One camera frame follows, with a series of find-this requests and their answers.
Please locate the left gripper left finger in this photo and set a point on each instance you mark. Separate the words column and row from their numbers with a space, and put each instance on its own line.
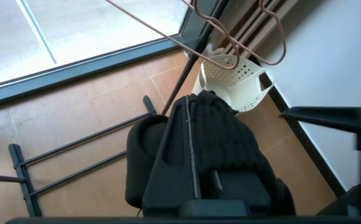
column 168, row 183

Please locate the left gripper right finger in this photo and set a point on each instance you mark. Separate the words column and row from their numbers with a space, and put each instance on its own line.
column 242, row 186

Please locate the black garment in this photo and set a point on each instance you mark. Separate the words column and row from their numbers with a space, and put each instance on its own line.
column 224, row 133

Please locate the white laundry basket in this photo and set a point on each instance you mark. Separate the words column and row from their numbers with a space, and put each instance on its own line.
column 246, row 90

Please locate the black clothes rack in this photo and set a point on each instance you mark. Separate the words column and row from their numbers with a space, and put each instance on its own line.
column 27, row 186

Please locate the brown curtain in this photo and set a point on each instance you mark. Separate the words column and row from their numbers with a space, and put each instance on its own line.
column 252, row 25

